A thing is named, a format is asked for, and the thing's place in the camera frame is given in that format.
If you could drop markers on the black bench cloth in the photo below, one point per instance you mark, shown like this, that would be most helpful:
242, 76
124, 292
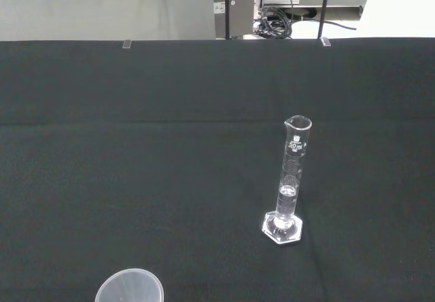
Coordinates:
136, 179

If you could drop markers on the clear tape clip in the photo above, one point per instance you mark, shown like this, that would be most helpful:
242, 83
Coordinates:
325, 41
126, 44

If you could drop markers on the grey metal cabinet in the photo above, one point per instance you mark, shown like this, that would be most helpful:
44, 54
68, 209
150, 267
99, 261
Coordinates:
241, 9

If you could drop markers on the clear plastic funnel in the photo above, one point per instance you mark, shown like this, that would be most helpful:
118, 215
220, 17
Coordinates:
129, 288

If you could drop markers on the pale grey board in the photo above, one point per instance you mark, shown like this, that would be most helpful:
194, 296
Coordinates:
102, 6

